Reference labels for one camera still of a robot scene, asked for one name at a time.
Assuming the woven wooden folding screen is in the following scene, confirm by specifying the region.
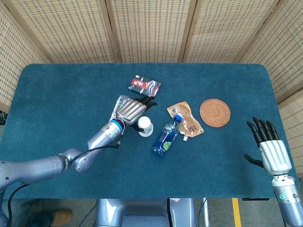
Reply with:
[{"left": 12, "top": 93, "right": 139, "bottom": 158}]
[{"left": 0, "top": 0, "right": 303, "bottom": 156}]

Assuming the blue-grey robot torso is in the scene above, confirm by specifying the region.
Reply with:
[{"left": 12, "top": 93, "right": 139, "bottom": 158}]
[{"left": 94, "top": 198, "right": 197, "bottom": 227}]

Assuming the clear plastic water bottle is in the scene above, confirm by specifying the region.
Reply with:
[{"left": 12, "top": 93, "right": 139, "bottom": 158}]
[{"left": 109, "top": 95, "right": 131, "bottom": 121}]

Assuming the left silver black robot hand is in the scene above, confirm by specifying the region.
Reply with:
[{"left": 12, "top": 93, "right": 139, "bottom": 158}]
[{"left": 116, "top": 96, "right": 158, "bottom": 132}]

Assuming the paper cup blue outlined flower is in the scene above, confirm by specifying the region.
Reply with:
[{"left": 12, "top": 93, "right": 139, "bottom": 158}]
[{"left": 138, "top": 116, "right": 154, "bottom": 135}]

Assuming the brown spout pouch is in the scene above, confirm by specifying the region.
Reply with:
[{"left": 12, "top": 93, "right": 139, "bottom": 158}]
[{"left": 167, "top": 101, "right": 205, "bottom": 142}]

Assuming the brown shoe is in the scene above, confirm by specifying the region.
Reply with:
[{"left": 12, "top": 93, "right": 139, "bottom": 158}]
[{"left": 52, "top": 209, "right": 73, "bottom": 227}]

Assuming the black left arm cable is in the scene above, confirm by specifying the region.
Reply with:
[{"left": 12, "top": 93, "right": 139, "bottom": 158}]
[{"left": 8, "top": 138, "right": 123, "bottom": 227}]

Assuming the black velcro strap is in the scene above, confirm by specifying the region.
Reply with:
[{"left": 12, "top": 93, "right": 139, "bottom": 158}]
[{"left": 56, "top": 153, "right": 70, "bottom": 170}]

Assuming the blue felt table cover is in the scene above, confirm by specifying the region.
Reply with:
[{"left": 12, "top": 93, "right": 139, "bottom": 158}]
[{"left": 0, "top": 62, "right": 298, "bottom": 200}]

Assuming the black red card box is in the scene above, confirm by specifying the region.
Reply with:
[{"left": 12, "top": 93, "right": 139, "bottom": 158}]
[{"left": 128, "top": 75, "right": 163, "bottom": 98}]

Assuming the blue plastic drink bottle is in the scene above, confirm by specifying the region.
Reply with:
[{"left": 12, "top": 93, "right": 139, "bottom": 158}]
[{"left": 151, "top": 114, "right": 183, "bottom": 156}]

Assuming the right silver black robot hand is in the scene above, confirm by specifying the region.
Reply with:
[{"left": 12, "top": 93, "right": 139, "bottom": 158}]
[{"left": 244, "top": 116, "right": 293, "bottom": 177}]

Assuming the white table leg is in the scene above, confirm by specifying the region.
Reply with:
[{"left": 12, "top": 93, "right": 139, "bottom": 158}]
[{"left": 201, "top": 198, "right": 209, "bottom": 227}]

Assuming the round woven rattan coaster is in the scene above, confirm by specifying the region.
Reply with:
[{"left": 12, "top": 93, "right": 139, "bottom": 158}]
[{"left": 199, "top": 98, "right": 232, "bottom": 128}]

